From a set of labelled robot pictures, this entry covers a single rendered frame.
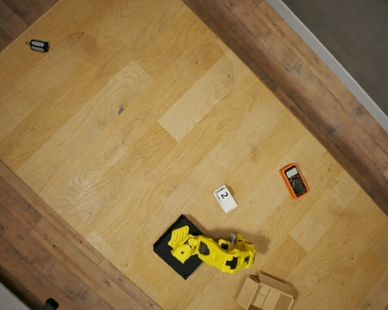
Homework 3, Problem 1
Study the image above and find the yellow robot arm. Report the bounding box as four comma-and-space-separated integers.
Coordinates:
168, 226, 256, 273

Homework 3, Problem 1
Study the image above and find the orange digital multimeter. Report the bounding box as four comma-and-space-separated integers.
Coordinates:
280, 164, 309, 199

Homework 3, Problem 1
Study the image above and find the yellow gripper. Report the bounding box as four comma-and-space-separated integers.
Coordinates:
219, 234, 250, 252

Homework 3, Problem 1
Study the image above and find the white rectangular tray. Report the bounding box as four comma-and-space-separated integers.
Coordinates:
212, 185, 237, 213

